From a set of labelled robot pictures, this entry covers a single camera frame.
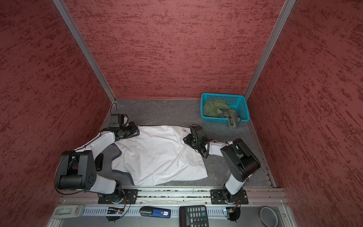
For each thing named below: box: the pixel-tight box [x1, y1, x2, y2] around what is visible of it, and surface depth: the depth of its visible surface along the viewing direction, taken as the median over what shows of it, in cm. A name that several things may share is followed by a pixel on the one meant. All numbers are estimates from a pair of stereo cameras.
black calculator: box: [179, 205, 209, 227], surface depth 68 cm
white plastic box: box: [52, 204, 86, 219], surface depth 69 cm
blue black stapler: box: [139, 206, 172, 219], surface depth 68 cm
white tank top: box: [111, 125, 208, 186], surface depth 89 cm
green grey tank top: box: [203, 99, 242, 129], surface depth 105 cm
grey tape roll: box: [258, 205, 279, 227], surface depth 71 cm
